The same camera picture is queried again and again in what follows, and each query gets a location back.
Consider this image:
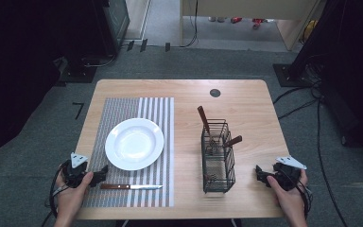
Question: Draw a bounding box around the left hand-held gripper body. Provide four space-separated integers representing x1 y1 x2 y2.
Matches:
60 152 92 189

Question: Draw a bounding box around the light wooden desk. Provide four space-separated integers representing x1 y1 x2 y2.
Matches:
179 0 324 52

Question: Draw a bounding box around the black stand base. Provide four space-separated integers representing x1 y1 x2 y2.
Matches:
58 56 98 85
271 62 316 88

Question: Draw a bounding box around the long wooden-handled utensil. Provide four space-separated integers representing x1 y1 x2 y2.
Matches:
197 105 219 154

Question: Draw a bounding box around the black hanging cable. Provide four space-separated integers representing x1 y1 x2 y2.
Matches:
180 0 200 49

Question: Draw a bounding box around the striped woven placemat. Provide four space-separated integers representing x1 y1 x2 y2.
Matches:
81 96 175 209

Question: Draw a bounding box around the dark glass-fronted cabinet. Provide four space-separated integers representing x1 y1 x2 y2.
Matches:
89 0 131 59

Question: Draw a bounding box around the wooden-handled table knife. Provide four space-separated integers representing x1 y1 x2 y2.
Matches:
99 183 164 191

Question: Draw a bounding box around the right hand-held gripper cable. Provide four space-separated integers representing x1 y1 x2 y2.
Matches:
297 178 315 220

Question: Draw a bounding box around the yellow object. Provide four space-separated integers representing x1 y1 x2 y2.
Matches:
301 19 319 44

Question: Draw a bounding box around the long black floor cable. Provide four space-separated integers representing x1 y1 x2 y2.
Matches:
315 98 349 227

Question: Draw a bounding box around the short wooden-handled utensil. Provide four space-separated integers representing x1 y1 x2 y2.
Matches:
221 134 244 149

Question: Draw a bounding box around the person's left hand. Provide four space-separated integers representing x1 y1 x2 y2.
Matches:
55 170 95 219

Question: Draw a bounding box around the hand-held gripper cable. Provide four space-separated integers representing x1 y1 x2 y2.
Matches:
297 178 315 220
41 160 71 227

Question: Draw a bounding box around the white plate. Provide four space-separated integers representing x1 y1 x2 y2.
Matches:
104 117 165 172

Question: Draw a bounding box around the person's right hand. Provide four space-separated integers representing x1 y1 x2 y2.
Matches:
266 169 310 217

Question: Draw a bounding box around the left hand-held gripper cable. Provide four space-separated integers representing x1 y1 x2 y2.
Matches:
41 160 71 227

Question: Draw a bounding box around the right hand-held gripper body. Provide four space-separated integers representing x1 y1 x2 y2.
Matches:
272 155 308 192

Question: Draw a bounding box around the black wire cutlery basket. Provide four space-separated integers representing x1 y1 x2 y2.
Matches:
200 118 237 194

